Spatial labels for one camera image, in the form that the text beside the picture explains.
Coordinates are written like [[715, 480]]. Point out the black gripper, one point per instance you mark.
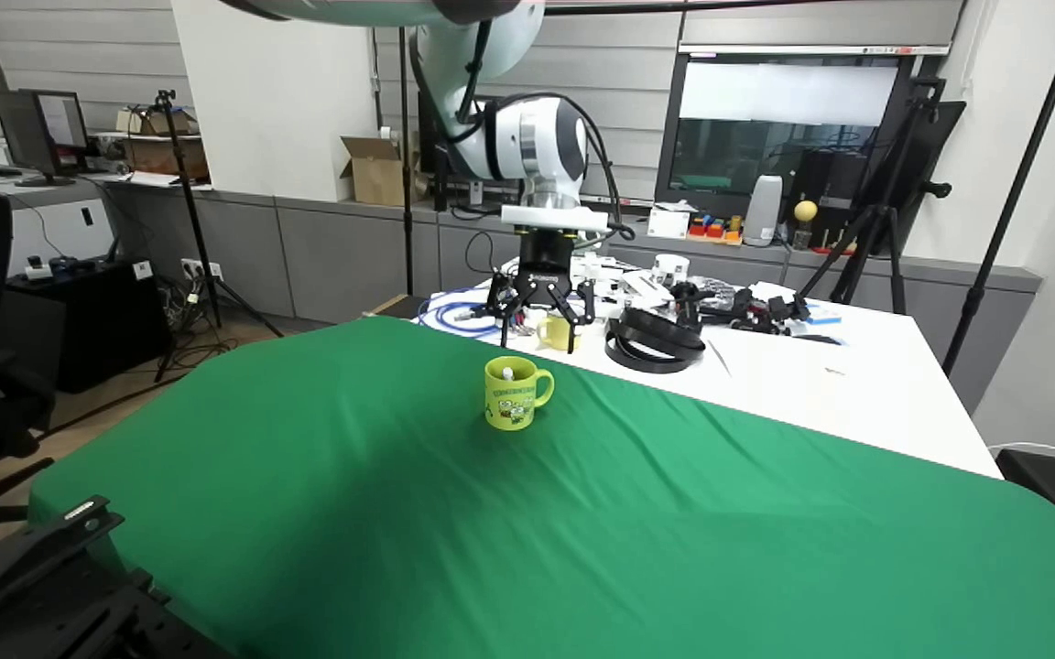
[[541, 281]]

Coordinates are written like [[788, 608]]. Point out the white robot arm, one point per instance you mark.
[[530, 138]]

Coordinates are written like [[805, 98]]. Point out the yellow green mug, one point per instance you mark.
[[514, 390]]

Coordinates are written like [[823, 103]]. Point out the small yellow cup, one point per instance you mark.
[[555, 330]]

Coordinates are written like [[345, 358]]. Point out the cardboard box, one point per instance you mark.
[[376, 169]]

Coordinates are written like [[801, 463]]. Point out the green table cloth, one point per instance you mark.
[[343, 497]]

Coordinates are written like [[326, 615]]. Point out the white work table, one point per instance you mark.
[[846, 371]]

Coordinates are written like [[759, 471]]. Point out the black monitor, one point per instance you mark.
[[47, 134]]

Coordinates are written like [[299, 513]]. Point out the black perforated breadboard base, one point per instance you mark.
[[65, 593]]

